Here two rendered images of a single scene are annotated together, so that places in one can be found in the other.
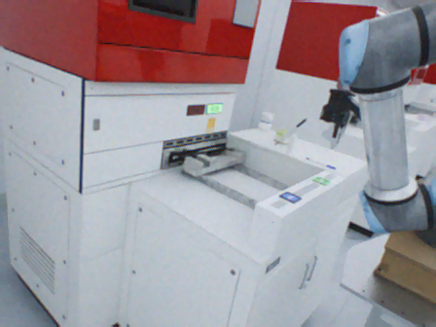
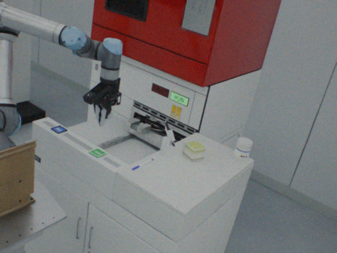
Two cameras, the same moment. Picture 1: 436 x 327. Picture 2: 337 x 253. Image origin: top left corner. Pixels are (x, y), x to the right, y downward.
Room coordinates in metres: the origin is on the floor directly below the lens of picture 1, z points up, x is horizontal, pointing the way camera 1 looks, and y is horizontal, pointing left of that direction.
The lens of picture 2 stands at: (1.33, -1.90, 1.82)
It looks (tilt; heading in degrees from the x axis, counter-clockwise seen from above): 26 degrees down; 84
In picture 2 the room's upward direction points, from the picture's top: 11 degrees clockwise
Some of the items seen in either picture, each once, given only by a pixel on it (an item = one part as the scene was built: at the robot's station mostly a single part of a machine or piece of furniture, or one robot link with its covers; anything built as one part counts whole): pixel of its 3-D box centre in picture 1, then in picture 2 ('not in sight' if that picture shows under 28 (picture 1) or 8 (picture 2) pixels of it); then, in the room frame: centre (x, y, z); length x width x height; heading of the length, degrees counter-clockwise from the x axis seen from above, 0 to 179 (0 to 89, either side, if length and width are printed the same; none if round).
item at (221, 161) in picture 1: (215, 163); (154, 138); (1.46, -0.05, 0.87); 0.36 x 0.08 x 0.03; 142
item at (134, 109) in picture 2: (197, 152); (160, 127); (1.50, 0.05, 0.89); 0.44 x 0.02 x 0.10; 142
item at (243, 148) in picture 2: (266, 122); (243, 148); (1.88, -0.30, 1.01); 0.07 x 0.07 x 0.10
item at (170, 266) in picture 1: (241, 262); (124, 227); (1.38, -0.26, 0.41); 0.97 x 0.64 x 0.82; 142
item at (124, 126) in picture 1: (171, 128); (141, 95); (1.36, 0.17, 1.02); 0.82 x 0.03 x 0.40; 142
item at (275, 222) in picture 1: (302, 205); (77, 155); (1.11, -0.37, 0.89); 0.55 x 0.09 x 0.14; 142
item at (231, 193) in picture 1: (226, 190); (112, 142); (1.25, -0.10, 0.84); 0.50 x 0.02 x 0.03; 52
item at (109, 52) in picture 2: not in sight; (111, 53); (1.21, -0.44, 1.41); 0.09 x 0.08 x 0.11; 166
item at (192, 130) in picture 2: (199, 138); (162, 116); (1.50, 0.05, 0.96); 0.44 x 0.01 x 0.02; 142
